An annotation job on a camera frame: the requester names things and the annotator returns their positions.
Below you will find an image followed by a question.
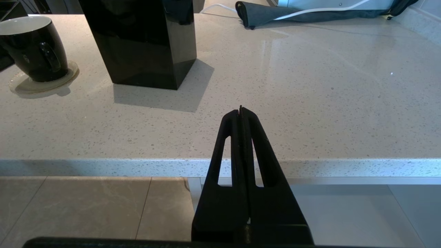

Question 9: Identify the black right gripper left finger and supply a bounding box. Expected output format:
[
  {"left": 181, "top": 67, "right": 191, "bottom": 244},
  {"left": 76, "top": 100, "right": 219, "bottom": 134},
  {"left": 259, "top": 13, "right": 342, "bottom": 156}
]
[{"left": 191, "top": 110, "right": 248, "bottom": 241}]

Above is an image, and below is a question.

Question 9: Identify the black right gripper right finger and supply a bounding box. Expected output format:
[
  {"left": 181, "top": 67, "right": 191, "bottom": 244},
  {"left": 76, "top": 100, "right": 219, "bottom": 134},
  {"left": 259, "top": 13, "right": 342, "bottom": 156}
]
[{"left": 241, "top": 106, "right": 314, "bottom": 243}]

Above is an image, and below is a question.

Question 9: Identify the black tissue box white lid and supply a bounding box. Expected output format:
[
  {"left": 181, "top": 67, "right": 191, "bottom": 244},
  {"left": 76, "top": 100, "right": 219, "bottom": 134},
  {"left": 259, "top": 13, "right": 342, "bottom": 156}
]
[{"left": 78, "top": 0, "right": 197, "bottom": 90}]

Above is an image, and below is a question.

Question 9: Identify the dark grey folded cloth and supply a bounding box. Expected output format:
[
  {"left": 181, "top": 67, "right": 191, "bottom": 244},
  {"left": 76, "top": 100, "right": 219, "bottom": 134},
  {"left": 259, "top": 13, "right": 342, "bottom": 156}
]
[{"left": 235, "top": 0, "right": 419, "bottom": 30}]

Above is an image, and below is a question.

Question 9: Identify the silver microwave oven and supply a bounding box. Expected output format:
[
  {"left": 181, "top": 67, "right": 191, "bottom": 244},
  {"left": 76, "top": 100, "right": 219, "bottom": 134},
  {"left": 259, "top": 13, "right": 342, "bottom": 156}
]
[{"left": 276, "top": 0, "right": 395, "bottom": 10}]

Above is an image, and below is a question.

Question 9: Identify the round white coaster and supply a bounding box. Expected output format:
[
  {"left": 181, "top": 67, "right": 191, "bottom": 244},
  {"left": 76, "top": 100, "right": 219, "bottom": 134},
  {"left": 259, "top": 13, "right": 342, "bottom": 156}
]
[{"left": 8, "top": 60, "right": 80, "bottom": 94}]

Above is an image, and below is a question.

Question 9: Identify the black mug white inside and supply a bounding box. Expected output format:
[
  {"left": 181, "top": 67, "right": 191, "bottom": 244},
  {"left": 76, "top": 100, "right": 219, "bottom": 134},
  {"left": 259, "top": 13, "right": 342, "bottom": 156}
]
[{"left": 0, "top": 15, "right": 69, "bottom": 82}]

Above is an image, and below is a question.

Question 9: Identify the white power cable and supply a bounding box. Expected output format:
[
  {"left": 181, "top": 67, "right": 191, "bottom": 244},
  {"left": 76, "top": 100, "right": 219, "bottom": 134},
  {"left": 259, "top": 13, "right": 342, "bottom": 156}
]
[{"left": 200, "top": 0, "right": 376, "bottom": 21}]

